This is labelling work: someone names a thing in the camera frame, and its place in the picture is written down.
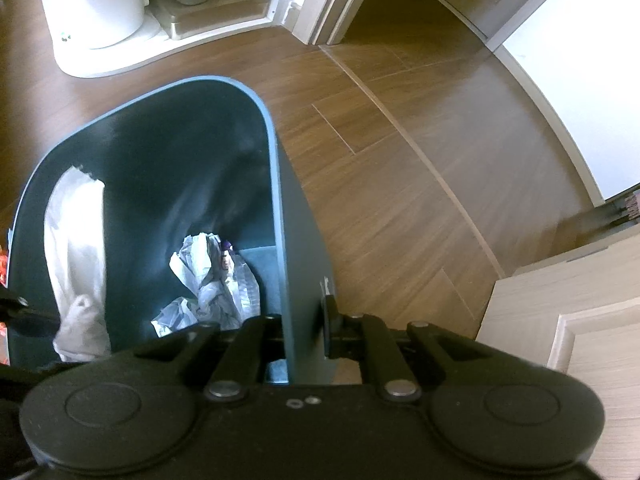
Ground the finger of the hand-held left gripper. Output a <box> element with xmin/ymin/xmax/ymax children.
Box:
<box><xmin>0</xmin><ymin>286</ymin><xmax>60</xmax><ymax>337</ymax></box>

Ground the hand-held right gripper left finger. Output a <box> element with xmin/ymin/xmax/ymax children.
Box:
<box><xmin>135</xmin><ymin>315</ymin><xmax>283</xmax><ymax>403</ymax></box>

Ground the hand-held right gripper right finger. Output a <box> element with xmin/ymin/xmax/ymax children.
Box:
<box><xmin>320</xmin><ymin>296</ymin><xmax>493</xmax><ymax>403</ymax></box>

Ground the white purple plastic wrapper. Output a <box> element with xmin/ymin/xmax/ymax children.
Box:
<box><xmin>219</xmin><ymin>239</ymin><xmax>262</xmax><ymax>322</ymax></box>

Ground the blue white paper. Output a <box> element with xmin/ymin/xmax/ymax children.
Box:
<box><xmin>151</xmin><ymin>232</ymin><xmax>236</xmax><ymax>338</ymax></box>

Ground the white tissue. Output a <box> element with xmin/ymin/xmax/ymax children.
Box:
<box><xmin>44</xmin><ymin>165</ymin><xmax>112</xmax><ymax>363</ymax></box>

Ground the teal plastic waste bin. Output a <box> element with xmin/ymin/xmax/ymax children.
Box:
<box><xmin>7</xmin><ymin>76</ymin><xmax>335</xmax><ymax>386</ymax></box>

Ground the light wooden cabinet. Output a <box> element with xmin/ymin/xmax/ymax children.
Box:
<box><xmin>475</xmin><ymin>222</ymin><xmax>640</xmax><ymax>413</ymax></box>

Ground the white corner shelf unit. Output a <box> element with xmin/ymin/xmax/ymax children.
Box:
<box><xmin>50</xmin><ymin>0</ymin><xmax>281</xmax><ymax>79</ymax></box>

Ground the white cylindrical appliance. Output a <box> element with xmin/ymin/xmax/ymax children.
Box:
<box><xmin>35</xmin><ymin>0</ymin><xmax>151</xmax><ymax>51</ymax></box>

